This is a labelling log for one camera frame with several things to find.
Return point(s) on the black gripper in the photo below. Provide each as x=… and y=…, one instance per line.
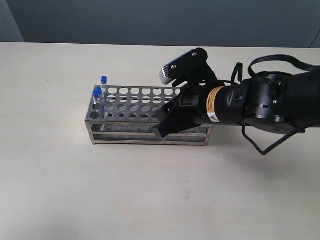
x=186, y=111

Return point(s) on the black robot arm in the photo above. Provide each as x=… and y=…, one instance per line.
x=274, y=102

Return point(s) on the stainless steel tube rack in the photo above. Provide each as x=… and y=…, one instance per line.
x=127, y=116

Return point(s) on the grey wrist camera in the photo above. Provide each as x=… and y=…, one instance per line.
x=183, y=66

